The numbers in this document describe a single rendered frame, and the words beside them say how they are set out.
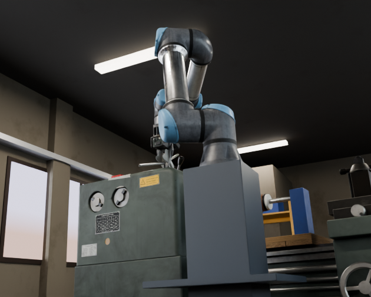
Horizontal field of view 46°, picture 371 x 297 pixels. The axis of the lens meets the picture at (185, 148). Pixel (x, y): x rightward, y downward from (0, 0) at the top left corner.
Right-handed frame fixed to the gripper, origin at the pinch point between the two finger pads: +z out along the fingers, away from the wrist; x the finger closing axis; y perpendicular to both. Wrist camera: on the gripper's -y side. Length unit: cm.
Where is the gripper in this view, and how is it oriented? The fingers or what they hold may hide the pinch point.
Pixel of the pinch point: (165, 166)
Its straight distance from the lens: 212.4
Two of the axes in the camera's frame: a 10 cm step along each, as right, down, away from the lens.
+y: -5.3, -2.5, -8.1
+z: 0.4, 9.5, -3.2
